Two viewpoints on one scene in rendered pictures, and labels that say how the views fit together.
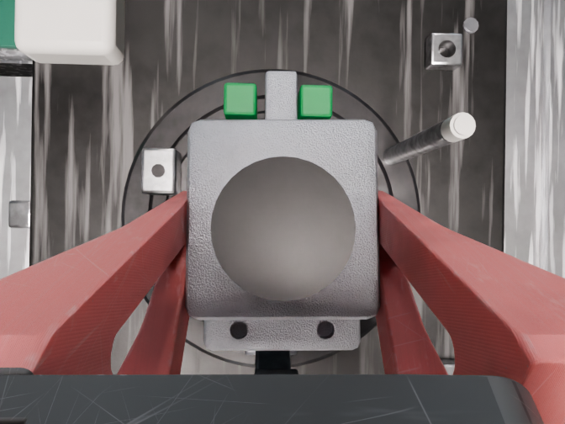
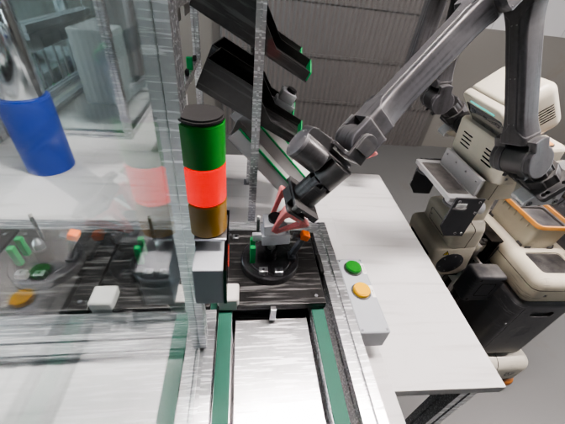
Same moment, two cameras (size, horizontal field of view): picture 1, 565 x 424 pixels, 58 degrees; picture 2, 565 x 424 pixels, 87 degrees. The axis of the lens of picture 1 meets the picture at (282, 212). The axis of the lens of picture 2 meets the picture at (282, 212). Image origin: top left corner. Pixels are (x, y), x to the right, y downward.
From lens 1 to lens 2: 0.59 m
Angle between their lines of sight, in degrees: 49
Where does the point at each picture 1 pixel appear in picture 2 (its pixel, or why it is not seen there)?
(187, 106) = (249, 270)
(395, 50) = (234, 245)
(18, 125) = (248, 331)
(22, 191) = (266, 329)
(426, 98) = (244, 241)
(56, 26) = (234, 292)
